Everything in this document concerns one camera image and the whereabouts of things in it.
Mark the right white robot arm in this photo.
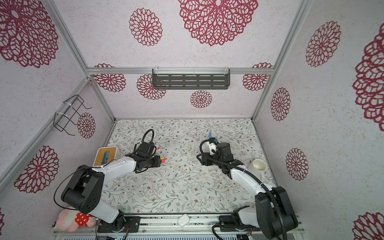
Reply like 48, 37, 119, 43
197, 153, 299, 240

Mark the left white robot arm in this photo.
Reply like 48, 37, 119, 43
61, 154, 162, 224

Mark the cream ceramic mug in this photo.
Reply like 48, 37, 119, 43
248, 159, 268, 182

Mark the white wooden-top tissue box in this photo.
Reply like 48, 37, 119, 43
93, 146, 120, 167

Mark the pink plush toy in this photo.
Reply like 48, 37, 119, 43
52, 209, 97, 232

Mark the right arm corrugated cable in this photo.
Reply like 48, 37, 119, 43
199, 138, 284, 240

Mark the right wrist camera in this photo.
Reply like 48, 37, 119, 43
209, 143, 234, 163

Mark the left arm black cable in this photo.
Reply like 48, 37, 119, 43
53, 128, 155, 211

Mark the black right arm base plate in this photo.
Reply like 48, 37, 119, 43
219, 215, 260, 232

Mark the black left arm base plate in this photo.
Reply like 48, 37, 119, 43
97, 216, 141, 234

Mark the white pad on rail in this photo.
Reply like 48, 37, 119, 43
177, 214, 191, 228

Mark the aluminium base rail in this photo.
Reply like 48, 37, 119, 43
52, 212, 305, 240

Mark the dark metal wall shelf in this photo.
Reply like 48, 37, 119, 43
152, 69, 231, 90

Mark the black wire wall rack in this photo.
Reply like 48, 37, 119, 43
53, 94, 92, 137

